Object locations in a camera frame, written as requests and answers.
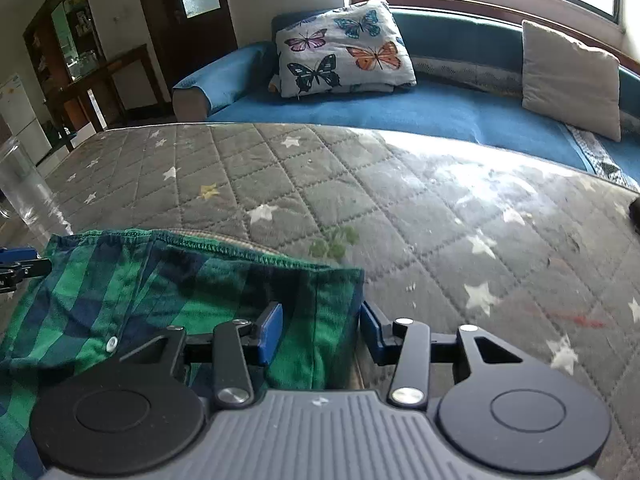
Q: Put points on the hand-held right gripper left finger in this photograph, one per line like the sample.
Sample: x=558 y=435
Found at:
x=270 y=332

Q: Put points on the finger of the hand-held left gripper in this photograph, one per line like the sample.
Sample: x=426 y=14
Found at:
x=20 y=269

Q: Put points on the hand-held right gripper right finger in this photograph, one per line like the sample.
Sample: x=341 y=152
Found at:
x=371 y=332

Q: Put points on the green plaid garment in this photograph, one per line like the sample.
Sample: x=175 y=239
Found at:
x=310 y=300

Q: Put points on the clear glass mug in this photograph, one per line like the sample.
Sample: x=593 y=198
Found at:
x=20 y=180

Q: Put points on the white fridge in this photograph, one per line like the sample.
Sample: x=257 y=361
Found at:
x=20 y=115

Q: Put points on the dark wooden side table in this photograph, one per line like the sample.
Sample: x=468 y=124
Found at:
x=115 y=70

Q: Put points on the blue sofa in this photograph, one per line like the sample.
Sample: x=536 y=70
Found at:
x=400 y=110

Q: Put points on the dark wooden cabinet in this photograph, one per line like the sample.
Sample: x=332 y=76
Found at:
x=65 y=35

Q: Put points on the butterfly print pillow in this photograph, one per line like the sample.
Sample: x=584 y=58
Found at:
x=340 y=50

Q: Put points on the dark wooden door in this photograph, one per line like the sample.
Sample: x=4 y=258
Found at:
x=200 y=40

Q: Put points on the beige pillow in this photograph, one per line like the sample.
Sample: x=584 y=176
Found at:
x=570 y=80

